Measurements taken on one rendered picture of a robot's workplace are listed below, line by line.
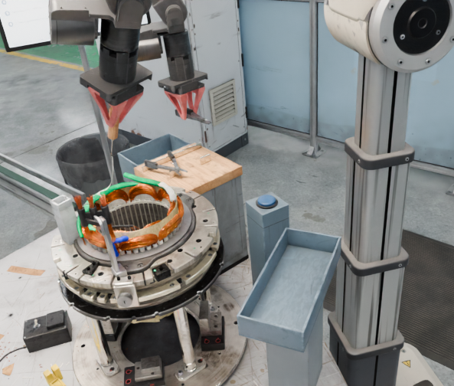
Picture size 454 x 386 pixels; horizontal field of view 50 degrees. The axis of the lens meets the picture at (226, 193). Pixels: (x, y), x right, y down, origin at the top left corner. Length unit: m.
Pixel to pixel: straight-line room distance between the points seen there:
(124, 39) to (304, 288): 0.51
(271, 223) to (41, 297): 0.64
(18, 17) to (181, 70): 0.88
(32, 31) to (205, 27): 1.52
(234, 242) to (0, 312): 0.62
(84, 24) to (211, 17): 2.53
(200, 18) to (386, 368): 2.37
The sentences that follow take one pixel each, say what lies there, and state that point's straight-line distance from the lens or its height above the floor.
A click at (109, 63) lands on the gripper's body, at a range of 0.77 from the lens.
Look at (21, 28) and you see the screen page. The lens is 1.89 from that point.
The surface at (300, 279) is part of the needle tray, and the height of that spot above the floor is 1.03.
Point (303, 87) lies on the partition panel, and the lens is 3.41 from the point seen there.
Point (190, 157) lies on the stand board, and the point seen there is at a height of 1.06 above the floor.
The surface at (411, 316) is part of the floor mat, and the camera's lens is 2.31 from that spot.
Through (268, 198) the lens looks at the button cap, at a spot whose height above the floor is 1.04.
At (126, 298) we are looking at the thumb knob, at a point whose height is 1.08.
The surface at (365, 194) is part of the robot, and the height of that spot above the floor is 1.10.
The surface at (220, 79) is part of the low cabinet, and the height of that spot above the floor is 0.58.
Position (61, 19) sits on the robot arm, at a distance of 0.73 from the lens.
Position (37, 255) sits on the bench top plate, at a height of 0.78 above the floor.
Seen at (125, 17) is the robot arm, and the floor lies 1.50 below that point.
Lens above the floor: 1.63
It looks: 31 degrees down
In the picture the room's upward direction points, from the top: 6 degrees counter-clockwise
